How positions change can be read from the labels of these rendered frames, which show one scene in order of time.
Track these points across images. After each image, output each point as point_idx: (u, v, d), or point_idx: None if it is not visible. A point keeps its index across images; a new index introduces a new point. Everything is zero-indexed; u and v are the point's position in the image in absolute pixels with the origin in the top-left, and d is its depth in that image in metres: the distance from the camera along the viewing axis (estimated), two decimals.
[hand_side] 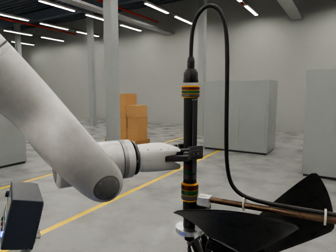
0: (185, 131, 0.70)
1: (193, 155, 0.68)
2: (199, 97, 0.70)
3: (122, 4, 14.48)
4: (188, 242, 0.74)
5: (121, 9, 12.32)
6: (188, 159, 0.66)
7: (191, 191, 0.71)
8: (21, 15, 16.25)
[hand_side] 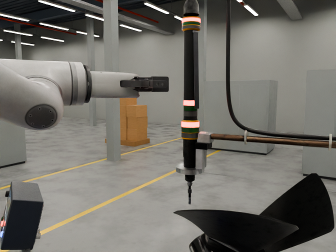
0: (186, 65, 0.68)
1: (157, 86, 0.60)
2: (199, 30, 0.68)
3: (122, 4, 14.48)
4: (188, 183, 0.72)
5: (121, 9, 12.32)
6: (149, 87, 0.57)
7: (191, 127, 0.69)
8: (21, 15, 16.25)
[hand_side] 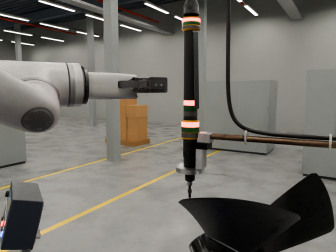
0: (186, 65, 0.68)
1: (155, 87, 0.59)
2: (199, 30, 0.68)
3: (122, 4, 14.48)
4: (188, 183, 0.72)
5: (121, 9, 12.32)
6: (147, 88, 0.57)
7: (191, 127, 0.69)
8: (21, 15, 16.25)
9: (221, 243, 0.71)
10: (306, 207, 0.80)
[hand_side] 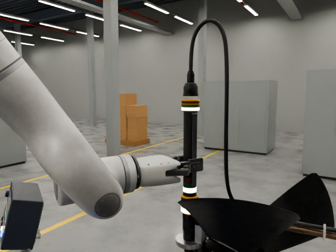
0: (185, 144, 0.70)
1: (193, 168, 0.69)
2: (198, 110, 0.70)
3: (122, 4, 14.48)
4: None
5: (121, 9, 12.32)
6: (188, 172, 0.66)
7: None
8: (21, 15, 16.25)
9: (221, 243, 0.71)
10: (306, 207, 0.80)
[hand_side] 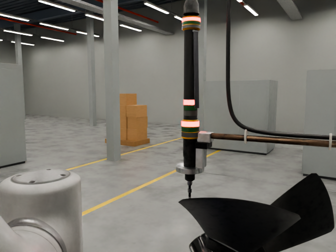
0: (186, 65, 0.68)
1: None
2: (199, 29, 0.68)
3: (122, 4, 14.48)
4: (188, 182, 0.72)
5: (121, 9, 12.32)
6: None
7: (191, 127, 0.69)
8: (21, 15, 16.25)
9: (221, 243, 0.71)
10: (306, 207, 0.80)
